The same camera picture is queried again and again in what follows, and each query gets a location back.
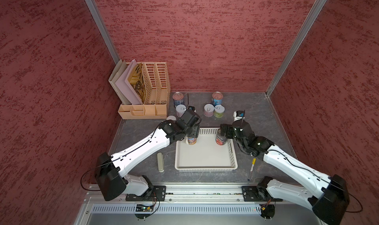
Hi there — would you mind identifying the tall yellow blue can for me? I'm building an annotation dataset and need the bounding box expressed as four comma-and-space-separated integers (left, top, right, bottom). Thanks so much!
186, 137, 197, 145

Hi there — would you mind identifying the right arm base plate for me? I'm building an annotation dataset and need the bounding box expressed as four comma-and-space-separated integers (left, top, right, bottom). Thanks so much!
241, 186, 283, 202

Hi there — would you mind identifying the small pink white can left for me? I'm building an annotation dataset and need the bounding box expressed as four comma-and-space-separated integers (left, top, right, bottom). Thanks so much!
176, 104, 187, 117

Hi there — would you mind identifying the beige desk file organizer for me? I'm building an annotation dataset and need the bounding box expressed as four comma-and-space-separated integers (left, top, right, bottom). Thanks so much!
118, 62, 171, 120

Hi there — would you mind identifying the blue can pink lid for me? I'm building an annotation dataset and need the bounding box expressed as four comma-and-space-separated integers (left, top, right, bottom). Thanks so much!
172, 92, 185, 108
212, 91, 224, 106

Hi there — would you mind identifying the dark can brown lid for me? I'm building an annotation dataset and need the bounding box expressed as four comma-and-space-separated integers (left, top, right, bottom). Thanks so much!
215, 128, 228, 146

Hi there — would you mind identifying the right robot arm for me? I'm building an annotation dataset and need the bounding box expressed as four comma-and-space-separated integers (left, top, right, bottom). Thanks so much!
221, 119, 350, 225

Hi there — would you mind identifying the olive pencil case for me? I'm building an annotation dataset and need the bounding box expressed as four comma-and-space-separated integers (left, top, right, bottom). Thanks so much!
157, 153, 164, 173

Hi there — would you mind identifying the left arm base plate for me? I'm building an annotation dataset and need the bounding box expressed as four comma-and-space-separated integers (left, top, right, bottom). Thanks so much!
125, 186, 166, 202

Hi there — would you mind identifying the small green can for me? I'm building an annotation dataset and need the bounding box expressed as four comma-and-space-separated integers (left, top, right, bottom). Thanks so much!
214, 105, 225, 118

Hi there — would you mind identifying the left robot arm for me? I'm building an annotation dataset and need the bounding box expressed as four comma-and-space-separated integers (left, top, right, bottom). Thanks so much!
94, 109, 201, 201

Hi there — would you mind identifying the yellow patterned book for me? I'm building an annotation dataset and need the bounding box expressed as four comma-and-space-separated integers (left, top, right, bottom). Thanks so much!
128, 63, 146, 104

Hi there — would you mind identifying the aluminium front rail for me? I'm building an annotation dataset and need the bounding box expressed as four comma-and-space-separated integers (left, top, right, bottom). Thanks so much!
84, 183, 325, 204

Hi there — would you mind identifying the yellow can white lid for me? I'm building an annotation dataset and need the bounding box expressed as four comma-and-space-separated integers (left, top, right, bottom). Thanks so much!
166, 115, 177, 121

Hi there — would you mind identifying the lilac folder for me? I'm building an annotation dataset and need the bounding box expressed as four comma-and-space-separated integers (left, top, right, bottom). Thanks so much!
119, 59, 142, 105

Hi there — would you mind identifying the beige folder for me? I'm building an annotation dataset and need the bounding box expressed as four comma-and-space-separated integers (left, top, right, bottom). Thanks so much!
108, 59, 130, 105

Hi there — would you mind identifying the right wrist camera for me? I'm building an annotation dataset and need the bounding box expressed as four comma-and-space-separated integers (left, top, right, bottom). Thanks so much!
233, 110, 245, 121

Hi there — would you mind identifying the white plastic basket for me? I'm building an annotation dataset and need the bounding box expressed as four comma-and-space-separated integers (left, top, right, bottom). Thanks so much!
175, 127, 238, 172

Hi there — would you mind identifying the yellow marker pen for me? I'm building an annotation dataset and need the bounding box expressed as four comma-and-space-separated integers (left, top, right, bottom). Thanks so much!
247, 158, 256, 181

